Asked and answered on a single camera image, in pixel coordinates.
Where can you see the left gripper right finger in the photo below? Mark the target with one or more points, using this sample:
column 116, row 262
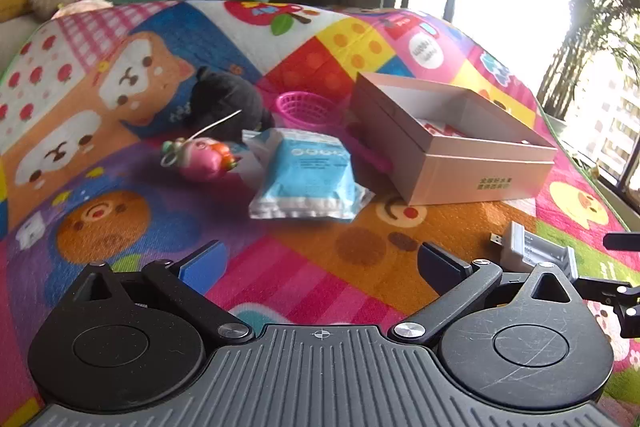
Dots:
column 462, row 288

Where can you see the red white card booklet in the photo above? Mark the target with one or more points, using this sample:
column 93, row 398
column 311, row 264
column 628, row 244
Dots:
column 439, row 128

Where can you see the blue white wipes packet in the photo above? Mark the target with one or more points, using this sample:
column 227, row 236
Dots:
column 305, row 175

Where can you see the pink cardboard box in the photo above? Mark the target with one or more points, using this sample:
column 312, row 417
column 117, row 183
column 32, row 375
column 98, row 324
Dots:
column 500, row 158

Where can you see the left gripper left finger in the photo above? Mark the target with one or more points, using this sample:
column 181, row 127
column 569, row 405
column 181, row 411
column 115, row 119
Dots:
column 180, row 288

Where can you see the magenta plastic basket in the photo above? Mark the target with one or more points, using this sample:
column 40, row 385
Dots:
column 311, row 112

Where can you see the pink white cloth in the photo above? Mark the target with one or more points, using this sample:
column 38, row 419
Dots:
column 81, row 6

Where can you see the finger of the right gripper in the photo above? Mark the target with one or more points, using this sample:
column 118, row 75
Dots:
column 622, row 241
column 609, row 292

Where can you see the black plush toy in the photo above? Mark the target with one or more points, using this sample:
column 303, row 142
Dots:
column 216, row 95

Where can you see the pink cat squishy toy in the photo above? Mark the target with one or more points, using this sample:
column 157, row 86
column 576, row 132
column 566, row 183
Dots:
column 198, row 159

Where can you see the colourful cartoon play mat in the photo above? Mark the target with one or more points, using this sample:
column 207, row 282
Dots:
column 90, row 98

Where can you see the grey battery charger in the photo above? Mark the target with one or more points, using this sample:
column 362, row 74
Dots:
column 521, row 251

